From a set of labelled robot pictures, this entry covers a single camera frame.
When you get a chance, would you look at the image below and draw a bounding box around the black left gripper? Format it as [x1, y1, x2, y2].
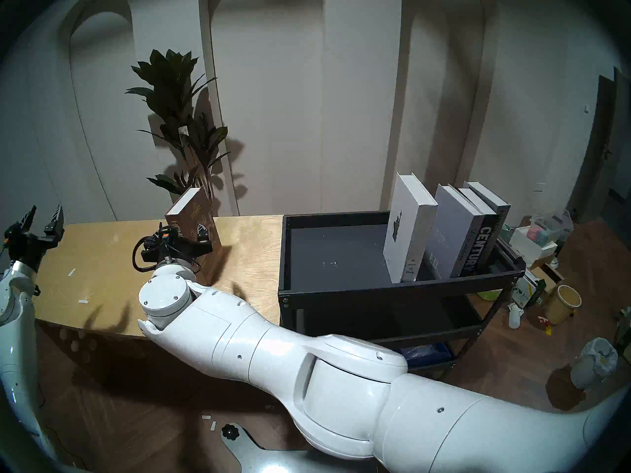
[9, 204, 65, 274]

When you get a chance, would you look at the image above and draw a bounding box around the white box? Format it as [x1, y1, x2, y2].
[509, 226, 558, 266]

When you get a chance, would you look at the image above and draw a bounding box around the white bin with bag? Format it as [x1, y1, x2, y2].
[571, 337, 619, 390]

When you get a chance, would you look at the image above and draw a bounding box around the yellow bucket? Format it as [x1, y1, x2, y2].
[545, 285, 582, 326]

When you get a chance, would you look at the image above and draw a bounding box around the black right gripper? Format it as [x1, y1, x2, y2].
[141, 223, 214, 271]

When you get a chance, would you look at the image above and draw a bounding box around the brown HOMES book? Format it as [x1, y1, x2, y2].
[164, 186, 223, 286]

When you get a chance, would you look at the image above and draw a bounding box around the blue bin with plastic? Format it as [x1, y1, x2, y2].
[399, 343, 452, 365]

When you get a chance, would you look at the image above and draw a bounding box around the clear plastic storage box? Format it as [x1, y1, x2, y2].
[527, 211, 575, 246]

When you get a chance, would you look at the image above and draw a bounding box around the grey Discontent book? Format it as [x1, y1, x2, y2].
[425, 184, 485, 279]

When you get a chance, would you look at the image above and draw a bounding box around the white Statue of Liberty book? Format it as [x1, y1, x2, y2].
[383, 172, 438, 284]

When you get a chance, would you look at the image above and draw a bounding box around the black three-tier shelf cart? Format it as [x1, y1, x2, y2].
[277, 210, 526, 381]

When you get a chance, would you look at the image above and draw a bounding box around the brown cardboard box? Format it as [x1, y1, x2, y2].
[530, 260, 565, 293]

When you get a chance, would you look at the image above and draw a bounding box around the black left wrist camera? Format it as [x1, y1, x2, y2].
[2, 223, 24, 253]

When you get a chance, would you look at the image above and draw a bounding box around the dark green leafy plant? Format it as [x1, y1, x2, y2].
[125, 48, 247, 204]

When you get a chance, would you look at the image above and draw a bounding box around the light wooden table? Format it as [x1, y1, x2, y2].
[30, 215, 284, 340]

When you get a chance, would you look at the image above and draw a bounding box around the green and white carton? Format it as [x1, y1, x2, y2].
[510, 275, 547, 309]

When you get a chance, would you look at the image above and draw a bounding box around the grey iaura book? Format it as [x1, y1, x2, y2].
[466, 181, 511, 243]

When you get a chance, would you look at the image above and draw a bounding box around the black CENTURY book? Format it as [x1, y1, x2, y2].
[458, 187, 498, 276]

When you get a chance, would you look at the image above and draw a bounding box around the dark door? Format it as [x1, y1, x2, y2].
[567, 66, 631, 221]

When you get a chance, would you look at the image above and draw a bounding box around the grey metal robot base plate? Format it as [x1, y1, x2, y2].
[220, 422, 326, 473]

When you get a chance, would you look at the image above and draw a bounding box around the black right camera cable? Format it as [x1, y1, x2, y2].
[132, 235, 203, 274]

